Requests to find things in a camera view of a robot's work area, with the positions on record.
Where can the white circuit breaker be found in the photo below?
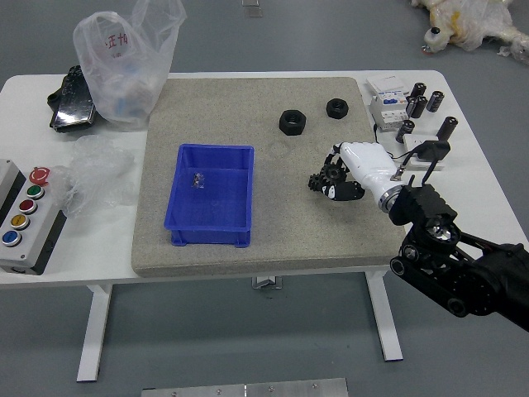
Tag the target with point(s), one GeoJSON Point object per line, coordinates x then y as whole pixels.
{"type": "Point", "coordinates": [384, 111]}

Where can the small metal floor plate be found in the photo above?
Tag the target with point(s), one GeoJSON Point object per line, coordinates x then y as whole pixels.
{"type": "Point", "coordinates": [252, 8]}

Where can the crumpled clear plastic wrap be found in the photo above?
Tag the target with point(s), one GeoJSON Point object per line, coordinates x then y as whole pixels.
{"type": "Point", "coordinates": [99, 173]}

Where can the grey push-button control box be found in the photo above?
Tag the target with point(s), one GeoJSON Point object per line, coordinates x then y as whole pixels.
{"type": "Point", "coordinates": [25, 231]}

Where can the black cylindrical capacitor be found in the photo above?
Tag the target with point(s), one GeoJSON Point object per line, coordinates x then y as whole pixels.
{"type": "Point", "coordinates": [415, 106]}
{"type": "Point", "coordinates": [418, 90]}
{"type": "Point", "coordinates": [447, 127]}
{"type": "Point", "coordinates": [436, 100]}
{"type": "Point", "coordinates": [406, 131]}

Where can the white table leg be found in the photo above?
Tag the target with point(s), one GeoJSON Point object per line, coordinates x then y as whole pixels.
{"type": "Point", "coordinates": [384, 322]}
{"type": "Point", "coordinates": [93, 331]}

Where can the white plastic bag red print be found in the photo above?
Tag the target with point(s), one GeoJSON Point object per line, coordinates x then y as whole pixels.
{"type": "Point", "coordinates": [124, 82]}

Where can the blue plastic box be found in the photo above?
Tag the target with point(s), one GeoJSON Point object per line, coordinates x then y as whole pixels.
{"type": "Point", "coordinates": [215, 207]}

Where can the grey-brown mat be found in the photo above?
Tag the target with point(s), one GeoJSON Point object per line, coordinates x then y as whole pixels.
{"type": "Point", "coordinates": [256, 231]}

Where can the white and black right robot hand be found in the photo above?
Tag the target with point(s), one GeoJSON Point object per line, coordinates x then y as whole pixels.
{"type": "Point", "coordinates": [368, 165]}

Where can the metal bracket under table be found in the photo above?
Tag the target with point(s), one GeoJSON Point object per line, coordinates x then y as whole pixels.
{"type": "Point", "coordinates": [268, 282]}

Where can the small black hex nut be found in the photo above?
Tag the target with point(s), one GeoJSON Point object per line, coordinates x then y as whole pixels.
{"type": "Point", "coordinates": [337, 108]}

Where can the plastic-wrapped plush toy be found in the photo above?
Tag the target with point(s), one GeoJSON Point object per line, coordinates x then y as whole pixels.
{"type": "Point", "coordinates": [471, 20]}

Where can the small black gear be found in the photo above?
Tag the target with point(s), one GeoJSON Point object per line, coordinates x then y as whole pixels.
{"type": "Point", "coordinates": [315, 183]}

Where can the black device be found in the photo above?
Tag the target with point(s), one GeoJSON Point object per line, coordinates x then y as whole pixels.
{"type": "Point", "coordinates": [72, 107]}

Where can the white power socket block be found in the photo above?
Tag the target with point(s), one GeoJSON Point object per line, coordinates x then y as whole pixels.
{"type": "Point", "coordinates": [413, 142]}

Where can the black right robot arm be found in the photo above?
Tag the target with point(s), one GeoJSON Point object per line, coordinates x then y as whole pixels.
{"type": "Point", "coordinates": [458, 269]}

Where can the big black gear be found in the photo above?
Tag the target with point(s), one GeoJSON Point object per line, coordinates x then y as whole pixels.
{"type": "Point", "coordinates": [332, 172]}

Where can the big black hex nut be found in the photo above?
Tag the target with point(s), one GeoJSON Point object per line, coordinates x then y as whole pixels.
{"type": "Point", "coordinates": [292, 122]}

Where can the small white carton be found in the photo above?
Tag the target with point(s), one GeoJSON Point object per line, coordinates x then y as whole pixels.
{"type": "Point", "coordinates": [384, 84]}

